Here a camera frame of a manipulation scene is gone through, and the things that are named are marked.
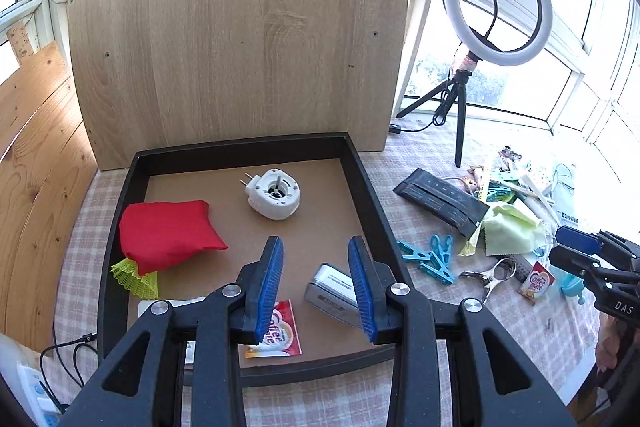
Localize green clothespins bundle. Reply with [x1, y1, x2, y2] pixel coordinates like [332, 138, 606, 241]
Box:
[487, 179, 518, 208]

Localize light green cloth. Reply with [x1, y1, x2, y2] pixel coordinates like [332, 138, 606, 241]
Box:
[480, 202, 543, 255]

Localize plaid cloth desktop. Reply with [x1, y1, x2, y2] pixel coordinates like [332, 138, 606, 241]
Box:
[52, 122, 616, 427]

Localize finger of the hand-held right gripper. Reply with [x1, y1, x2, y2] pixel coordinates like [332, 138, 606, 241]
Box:
[556, 226, 640, 265]
[549, 245, 621, 295]

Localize person's right hand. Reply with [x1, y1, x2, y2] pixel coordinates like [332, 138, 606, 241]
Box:
[595, 319, 632, 370]

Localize teal clothespin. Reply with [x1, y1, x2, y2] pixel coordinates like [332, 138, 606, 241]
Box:
[396, 241, 432, 264]
[419, 262, 456, 285]
[429, 234, 454, 269]

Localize white rounded appliance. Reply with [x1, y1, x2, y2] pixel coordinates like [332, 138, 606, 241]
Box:
[0, 332, 31, 408]

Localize yellow-green mesh sponge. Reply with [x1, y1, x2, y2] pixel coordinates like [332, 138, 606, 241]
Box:
[110, 257, 160, 299]

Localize yellow plastic ruler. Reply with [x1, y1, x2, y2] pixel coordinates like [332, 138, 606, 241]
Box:
[472, 164, 493, 208]

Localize black cardboard tray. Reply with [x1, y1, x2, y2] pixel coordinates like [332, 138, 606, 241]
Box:
[97, 132, 426, 388]

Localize black tripod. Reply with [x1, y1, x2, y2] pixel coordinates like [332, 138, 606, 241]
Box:
[396, 52, 471, 168]

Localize pale yellow wrapper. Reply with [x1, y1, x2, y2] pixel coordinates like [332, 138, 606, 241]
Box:
[457, 219, 485, 258]

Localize red cloth pouch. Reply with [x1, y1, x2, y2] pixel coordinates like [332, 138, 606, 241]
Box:
[117, 200, 229, 275]

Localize white power strip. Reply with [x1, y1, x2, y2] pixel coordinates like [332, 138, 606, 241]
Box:
[17, 359, 58, 413]

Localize tan leather keychain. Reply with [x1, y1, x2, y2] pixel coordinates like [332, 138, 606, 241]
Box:
[460, 167, 483, 192]

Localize white packet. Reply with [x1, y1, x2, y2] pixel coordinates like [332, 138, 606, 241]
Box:
[137, 298, 207, 368]

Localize white ring light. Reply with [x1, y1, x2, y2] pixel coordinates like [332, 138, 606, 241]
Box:
[441, 0, 553, 68]

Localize black charging cable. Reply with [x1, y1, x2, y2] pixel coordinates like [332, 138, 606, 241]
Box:
[40, 332, 98, 408]

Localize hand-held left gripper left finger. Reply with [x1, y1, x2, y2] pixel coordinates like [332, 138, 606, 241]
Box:
[59, 236, 285, 427]

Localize white plastic stick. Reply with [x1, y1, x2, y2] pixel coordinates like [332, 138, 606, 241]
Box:
[517, 174, 563, 228]

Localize light wood measuring strip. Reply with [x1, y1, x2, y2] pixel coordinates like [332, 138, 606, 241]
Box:
[6, 19, 36, 58]

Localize silver metal tongs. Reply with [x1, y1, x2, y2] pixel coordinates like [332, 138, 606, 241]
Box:
[459, 257, 516, 303]

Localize silver electronic device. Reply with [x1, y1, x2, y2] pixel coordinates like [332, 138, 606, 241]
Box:
[304, 263, 366, 328]

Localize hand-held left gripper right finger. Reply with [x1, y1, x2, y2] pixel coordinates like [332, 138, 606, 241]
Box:
[347, 235, 576, 427]

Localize black ring light cable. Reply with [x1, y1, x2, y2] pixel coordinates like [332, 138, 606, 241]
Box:
[387, 92, 556, 135]

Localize red white sachet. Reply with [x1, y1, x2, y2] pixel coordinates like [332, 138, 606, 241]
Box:
[519, 262, 551, 305]
[244, 299, 304, 360]

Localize clear plastic bag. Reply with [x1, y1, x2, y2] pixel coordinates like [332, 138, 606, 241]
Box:
[547, 162, 583, 228]

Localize white plug adapter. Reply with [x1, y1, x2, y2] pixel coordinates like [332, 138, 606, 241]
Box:
[239, 168, 303, 222]

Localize pine plank panel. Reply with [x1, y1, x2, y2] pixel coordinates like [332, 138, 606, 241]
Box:
[0, 42, 101, 353]

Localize teal plastic hook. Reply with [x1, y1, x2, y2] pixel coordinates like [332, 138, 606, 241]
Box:
[559, 269, 587, 305]

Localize black zip pouch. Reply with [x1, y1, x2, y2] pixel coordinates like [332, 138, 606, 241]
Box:
[393, 168, 490, 238]

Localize light oak board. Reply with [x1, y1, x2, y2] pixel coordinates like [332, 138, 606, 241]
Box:
[66, 0, 415, 172]

